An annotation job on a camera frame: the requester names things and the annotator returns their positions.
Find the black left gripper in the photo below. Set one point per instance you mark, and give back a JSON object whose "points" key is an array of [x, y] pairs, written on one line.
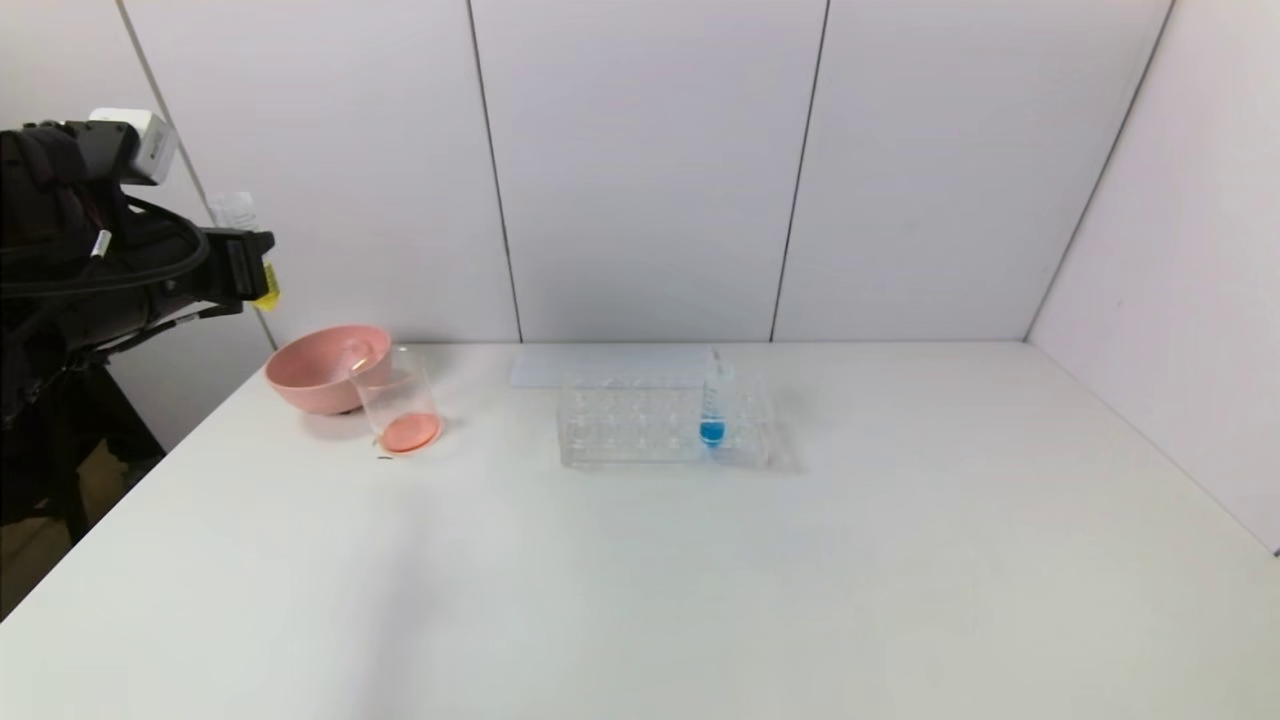
{"points": [[243, 265]]}

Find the test tube with yellow pigment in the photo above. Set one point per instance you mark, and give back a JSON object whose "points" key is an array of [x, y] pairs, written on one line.
{"points": [[240, 215]]}

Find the test tube with red pigment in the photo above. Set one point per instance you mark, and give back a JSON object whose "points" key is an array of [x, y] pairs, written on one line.
{"points": [[360, 355]]}

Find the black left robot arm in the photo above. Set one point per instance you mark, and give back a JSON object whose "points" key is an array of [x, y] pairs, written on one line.
{"points": [[70, 260]]}

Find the clear glass beaker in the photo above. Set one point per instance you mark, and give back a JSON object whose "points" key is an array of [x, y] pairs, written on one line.
{"points": [[405, 420]]}

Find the clear acrylic test tube rack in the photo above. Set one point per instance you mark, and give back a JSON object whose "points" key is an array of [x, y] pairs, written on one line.
{"points": [[620, 430]]}

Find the test tube with blue pigment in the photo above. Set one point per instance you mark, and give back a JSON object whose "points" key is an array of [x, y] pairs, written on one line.
{"points": [[712, 428]]}

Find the pink plastic bowl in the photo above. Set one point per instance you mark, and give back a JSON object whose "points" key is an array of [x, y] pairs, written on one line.
{"points": [[320, 375]]}

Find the black stand beside table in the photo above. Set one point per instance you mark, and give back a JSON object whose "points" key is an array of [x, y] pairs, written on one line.
{"points": [[60, 440]]}

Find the white paper sheet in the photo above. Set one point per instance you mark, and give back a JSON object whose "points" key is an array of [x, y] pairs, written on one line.
{"points": [[560, 365]]}

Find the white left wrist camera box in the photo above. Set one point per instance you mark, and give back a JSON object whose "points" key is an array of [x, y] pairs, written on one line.
{"points": [[150, 140]]}

